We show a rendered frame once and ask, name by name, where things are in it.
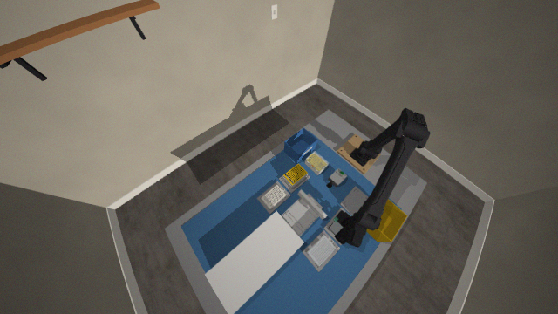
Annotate white button box with green key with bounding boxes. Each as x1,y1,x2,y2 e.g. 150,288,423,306
326,169,347,188

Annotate blue bench mat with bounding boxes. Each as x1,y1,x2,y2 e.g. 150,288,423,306
181,139,380,314

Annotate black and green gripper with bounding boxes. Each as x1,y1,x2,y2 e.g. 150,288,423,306
334,210,350,223

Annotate yellow open-top bin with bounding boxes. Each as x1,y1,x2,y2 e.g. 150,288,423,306
367,199,407,242

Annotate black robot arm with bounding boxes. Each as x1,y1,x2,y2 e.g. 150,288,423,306
335,108,430,247

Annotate white multiwell plate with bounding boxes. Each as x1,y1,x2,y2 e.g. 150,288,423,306
307,235,336,267

